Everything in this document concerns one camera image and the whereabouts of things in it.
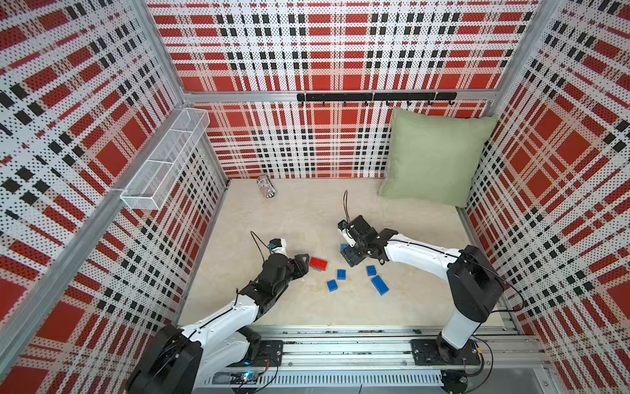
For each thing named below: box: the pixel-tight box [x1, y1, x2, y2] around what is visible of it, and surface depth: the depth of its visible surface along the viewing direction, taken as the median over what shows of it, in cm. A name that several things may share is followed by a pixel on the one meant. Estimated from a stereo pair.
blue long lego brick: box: [370, 274, 390, 296], surface depth 88 cm
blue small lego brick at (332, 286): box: [326, 279, 339, 293], surface depth 88 cm
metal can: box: [256, 174, 277, 199], surface depth 117 cm
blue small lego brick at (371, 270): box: [365, 265, 377, 277], surface depth 92 cm
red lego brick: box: [310, 256, 329, 271], surface depth 92 cm
